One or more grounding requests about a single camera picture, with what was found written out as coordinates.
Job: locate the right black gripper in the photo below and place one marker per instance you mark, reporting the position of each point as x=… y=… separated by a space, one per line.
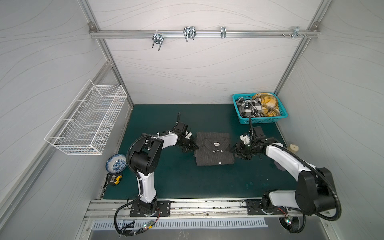
x=243 y=149

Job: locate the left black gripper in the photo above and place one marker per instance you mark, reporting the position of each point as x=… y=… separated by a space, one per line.
x=192 y=146

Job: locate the dark grey striped shirt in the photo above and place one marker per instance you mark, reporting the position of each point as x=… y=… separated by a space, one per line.
x=214 y=149

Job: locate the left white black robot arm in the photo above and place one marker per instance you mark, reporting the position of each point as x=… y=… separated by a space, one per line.
x=143 y=157

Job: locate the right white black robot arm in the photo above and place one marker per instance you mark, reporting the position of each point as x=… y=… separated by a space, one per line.
x=315 y=193

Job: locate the teal plastic basket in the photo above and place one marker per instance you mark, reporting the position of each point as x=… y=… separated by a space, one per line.
x=259 y=120

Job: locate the black white plaid shirt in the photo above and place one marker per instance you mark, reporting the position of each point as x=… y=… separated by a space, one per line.
x=251 y=108

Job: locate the yellow plaid shirt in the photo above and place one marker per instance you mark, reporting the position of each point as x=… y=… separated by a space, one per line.
x=269 y=105

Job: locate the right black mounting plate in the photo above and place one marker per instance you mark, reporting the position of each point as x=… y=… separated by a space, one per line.
x=255 y=207

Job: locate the black mounting plate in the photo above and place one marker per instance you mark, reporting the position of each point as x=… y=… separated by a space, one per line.
x=255 y=207
x=155 y=208

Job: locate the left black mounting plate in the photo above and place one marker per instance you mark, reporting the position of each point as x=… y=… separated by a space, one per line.
x=155 y=208

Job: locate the white ventilation grille strip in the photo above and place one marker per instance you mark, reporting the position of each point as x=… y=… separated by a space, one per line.
x=173 y=224

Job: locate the blue white ceramic plate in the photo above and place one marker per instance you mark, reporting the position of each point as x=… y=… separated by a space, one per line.
x=116 y=164

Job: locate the yellow black tape measure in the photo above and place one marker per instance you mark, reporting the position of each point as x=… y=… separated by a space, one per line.
x=114 y=179

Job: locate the metal u-bolt clamp left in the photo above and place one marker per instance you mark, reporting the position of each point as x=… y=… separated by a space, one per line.
x=157 y=39

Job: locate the metal u-bolt clamp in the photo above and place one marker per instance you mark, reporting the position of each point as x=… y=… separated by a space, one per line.
x=157 y=39
x=189 y=33

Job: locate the metal u-bolt clamp middle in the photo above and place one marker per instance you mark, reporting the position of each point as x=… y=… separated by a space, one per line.
x=189 y=33

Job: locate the small metal hook clamp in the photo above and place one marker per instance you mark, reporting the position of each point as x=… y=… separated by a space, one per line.
x=223 y=32

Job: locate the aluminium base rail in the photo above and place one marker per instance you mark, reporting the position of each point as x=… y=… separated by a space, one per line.
x=213 y=208

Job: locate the white wire wall basket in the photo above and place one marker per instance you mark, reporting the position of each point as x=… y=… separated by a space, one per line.
x=86 y=125

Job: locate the metal bracket clamp right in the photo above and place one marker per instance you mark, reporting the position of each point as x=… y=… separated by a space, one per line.
x=295 y=34

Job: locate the aluminium crossbar rail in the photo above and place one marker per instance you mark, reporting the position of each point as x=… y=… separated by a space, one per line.
x=201 y=34

